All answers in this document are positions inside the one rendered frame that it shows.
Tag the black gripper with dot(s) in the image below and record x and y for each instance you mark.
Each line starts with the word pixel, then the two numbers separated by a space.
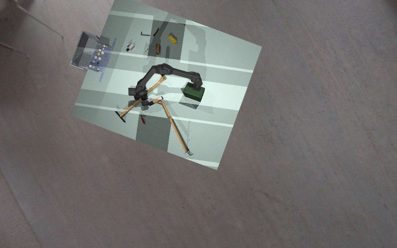
pixel 144 102

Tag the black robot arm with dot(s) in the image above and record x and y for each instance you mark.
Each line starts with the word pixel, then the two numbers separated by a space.
pixel 164 69

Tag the yellow box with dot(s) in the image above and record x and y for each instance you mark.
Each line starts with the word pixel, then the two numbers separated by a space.
pixel 172 39

